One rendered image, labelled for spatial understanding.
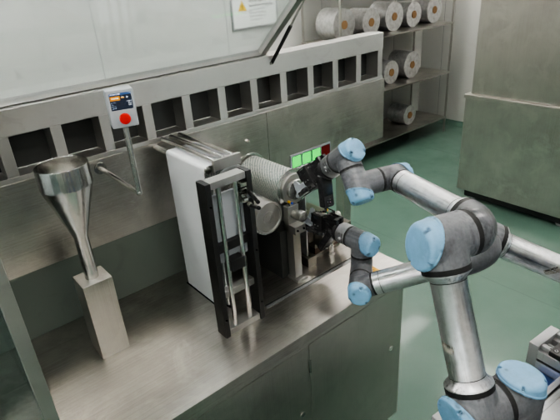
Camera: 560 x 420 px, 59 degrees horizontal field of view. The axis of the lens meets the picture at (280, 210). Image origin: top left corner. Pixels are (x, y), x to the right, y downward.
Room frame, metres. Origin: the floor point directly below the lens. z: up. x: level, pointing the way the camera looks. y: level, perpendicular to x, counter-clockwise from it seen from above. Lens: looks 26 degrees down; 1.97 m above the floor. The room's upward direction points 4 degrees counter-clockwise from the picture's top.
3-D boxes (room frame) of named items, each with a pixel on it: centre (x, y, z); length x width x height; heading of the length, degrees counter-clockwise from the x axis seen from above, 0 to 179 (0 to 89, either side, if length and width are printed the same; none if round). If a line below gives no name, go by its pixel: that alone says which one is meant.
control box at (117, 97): (1.32, 0.40, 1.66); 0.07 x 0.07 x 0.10; 23
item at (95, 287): (1.27, 0.58, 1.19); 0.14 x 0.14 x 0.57
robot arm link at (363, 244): (1.46, -0.27, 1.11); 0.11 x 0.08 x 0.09; 38
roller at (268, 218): (1.66, 0.12, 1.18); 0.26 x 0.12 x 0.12; 38
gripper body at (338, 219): (1.58, -0.17, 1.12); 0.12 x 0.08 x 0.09; 38
